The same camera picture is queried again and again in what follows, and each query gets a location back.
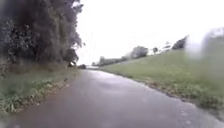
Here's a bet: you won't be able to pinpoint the row of distant trees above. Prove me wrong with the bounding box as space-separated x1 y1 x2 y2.
91 34 189 67

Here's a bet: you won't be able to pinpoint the grass verge with leaves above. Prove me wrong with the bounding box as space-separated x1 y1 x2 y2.
0 63 81 116

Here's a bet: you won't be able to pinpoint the tall dark trees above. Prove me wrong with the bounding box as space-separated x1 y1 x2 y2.
0 0 84 69

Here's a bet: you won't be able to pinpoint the grey asphalt path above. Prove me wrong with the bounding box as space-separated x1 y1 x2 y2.
0 68 224 128

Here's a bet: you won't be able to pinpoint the grassy slope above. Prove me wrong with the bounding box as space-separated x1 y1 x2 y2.
99 46 224 113

